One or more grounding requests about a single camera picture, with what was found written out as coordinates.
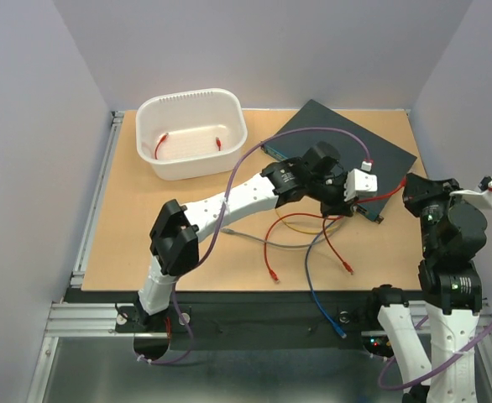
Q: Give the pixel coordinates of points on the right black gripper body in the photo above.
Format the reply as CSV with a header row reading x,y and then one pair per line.
x,y
436,196

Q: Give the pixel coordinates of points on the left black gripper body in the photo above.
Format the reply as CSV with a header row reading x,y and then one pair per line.
x,y
326,189

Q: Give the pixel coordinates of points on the dark network switch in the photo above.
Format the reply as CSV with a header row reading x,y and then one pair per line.
x,y
390,162

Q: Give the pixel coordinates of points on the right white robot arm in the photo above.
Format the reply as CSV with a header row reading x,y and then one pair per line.
x,y
452,233

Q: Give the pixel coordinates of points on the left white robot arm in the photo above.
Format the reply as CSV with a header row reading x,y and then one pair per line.
x,y
179,229

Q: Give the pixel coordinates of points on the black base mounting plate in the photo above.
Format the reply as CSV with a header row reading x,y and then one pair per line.
x,y
261,320

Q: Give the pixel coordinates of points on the white plastic tub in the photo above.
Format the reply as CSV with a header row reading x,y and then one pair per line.
x,y
191,134

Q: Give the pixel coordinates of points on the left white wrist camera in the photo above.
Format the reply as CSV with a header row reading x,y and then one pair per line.
x,y
360,184

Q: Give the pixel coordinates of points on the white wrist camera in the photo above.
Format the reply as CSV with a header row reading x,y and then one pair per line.
x,y
480,197
360,184

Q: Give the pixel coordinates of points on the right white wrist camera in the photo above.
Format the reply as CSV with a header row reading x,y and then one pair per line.
x,y
480,197

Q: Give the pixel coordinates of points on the aluminium frame rail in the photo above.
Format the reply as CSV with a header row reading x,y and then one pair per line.
x,y
72,317

